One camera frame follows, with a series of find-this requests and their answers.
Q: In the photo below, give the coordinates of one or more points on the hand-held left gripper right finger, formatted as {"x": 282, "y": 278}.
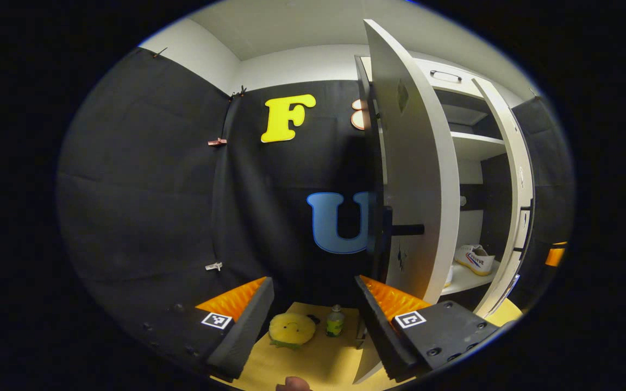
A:
{"x": 383, "y": 336}

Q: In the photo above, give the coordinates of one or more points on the white shoe cabinet door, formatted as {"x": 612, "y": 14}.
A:
{"x": 514, "y": 163}
{"x": 421, "y": 163}

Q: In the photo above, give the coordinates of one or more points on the green bottle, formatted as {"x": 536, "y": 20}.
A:
{"x": 335, "y": 323}

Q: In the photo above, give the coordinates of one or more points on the black cloth clip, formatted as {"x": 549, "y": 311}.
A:
{"x": 242, "y": 89}

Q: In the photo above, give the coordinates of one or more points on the white shoe cabinet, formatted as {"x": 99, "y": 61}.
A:
{"x": 473, "y": 146}

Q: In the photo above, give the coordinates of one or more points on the black backdrop cloth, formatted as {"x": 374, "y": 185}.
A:
{"x": 144, "y": 190}

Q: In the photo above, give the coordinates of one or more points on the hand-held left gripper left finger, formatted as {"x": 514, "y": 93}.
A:
{"x": 239, "y": 336}

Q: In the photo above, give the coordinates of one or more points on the white cabinet drawer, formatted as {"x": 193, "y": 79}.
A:
{"x": 470, "y": 81}

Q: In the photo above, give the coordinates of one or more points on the yellow plush toy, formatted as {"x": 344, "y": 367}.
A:
{"x": 291, "y": 330}

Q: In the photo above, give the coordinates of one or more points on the red cloth clip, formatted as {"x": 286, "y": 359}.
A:
{"x": 217, "y": 142}

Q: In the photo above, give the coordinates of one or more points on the silver cloth clip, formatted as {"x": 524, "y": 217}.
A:
{"x": 213, "y": 266}

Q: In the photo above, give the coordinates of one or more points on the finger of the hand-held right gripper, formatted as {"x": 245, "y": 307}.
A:
{"x": 555, "y": 256}

